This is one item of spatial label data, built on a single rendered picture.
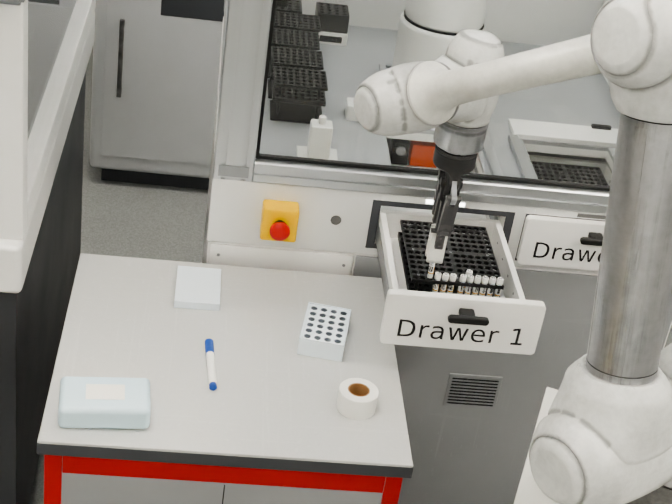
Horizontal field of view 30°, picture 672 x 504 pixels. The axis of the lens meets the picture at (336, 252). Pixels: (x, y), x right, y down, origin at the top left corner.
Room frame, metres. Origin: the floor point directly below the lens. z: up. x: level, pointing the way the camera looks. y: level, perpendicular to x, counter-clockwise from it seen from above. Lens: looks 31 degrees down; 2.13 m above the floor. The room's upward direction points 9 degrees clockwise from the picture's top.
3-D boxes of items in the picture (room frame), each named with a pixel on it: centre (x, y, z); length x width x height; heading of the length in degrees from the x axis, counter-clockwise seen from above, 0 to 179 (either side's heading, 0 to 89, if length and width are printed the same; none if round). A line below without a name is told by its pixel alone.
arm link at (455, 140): (2.00, -0.18, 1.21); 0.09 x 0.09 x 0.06
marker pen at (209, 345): (1.81, 0.19, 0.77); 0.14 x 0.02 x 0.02; 13
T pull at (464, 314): (1.88, -0.25, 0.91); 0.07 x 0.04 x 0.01; 98
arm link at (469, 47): (1.99, -0.17, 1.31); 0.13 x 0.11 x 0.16; 133
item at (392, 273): (2.12, -0.22, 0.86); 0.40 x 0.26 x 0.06; 8
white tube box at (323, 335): (1.95, 0.00, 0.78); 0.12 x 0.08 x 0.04; 178
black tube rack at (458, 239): (2.11, -0.22, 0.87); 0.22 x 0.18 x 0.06; 8
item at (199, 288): (2.05, 0.26, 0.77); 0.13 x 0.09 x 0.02; 8
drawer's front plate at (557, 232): (2.27, -0.52, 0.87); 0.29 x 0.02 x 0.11; 98
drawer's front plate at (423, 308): (1.91, -0.25, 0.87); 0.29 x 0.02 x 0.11; 98
